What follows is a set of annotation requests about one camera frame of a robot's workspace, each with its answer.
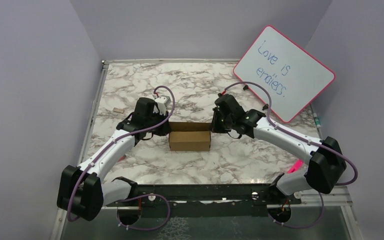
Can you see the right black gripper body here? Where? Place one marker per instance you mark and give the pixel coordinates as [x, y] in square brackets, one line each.
[221, 124]

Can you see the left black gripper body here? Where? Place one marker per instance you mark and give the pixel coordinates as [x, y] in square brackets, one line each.
[156, 119]

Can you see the brown cardboard box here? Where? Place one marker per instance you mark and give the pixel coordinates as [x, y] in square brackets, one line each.
[190, 137]

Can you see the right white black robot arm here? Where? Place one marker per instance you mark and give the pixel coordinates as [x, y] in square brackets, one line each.
[322, 157]

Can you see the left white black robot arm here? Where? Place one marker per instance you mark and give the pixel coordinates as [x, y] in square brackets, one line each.
[81, 191]

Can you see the black whiteboard clip lower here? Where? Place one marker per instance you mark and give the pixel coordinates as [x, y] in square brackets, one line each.
[265, 107]

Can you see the pink grey eraser block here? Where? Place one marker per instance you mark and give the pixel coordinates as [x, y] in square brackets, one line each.
[122, 158]

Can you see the pink framed whiteboard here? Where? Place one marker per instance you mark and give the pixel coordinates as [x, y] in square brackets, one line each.
[290, 78]

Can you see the pink marker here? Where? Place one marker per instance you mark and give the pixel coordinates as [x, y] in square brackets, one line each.
[296, 166]

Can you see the green capped marker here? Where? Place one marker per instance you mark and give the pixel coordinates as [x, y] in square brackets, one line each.
[316, 120]

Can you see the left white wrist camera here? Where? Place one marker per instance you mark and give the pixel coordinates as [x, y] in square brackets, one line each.
[161, 104]

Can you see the aluminium table frame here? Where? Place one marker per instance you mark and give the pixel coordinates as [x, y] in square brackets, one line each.
[195, 84]

